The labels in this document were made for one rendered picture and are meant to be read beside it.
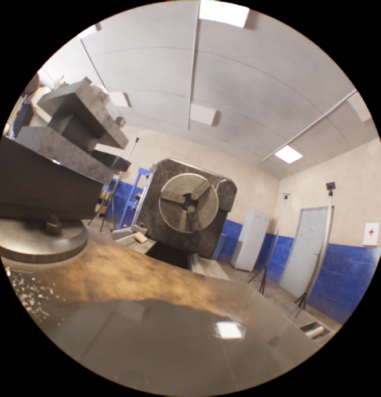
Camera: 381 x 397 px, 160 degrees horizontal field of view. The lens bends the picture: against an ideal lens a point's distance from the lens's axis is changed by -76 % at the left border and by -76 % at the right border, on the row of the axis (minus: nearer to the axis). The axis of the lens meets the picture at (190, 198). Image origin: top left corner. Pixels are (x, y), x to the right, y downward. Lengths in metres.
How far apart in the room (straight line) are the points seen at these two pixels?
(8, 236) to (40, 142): 0.10
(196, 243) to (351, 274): 2.88
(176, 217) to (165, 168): 0.36
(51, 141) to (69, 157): 0.04
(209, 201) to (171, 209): 0.16
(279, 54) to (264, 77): 0.54
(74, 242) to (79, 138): 0.16
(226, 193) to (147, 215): 0.46
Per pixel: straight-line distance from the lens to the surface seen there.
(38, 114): 0.94
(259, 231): 4.20
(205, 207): 0.56
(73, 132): 0.25
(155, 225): 0.78
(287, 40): 2.42
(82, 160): 0.22
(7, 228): 0.19
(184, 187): 0.56
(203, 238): 0.78
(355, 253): 3.13
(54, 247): 0.19
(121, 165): 0.26
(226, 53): 2.52
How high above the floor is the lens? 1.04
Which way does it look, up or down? 7 degrees up
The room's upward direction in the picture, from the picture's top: 20 degrees clockwise
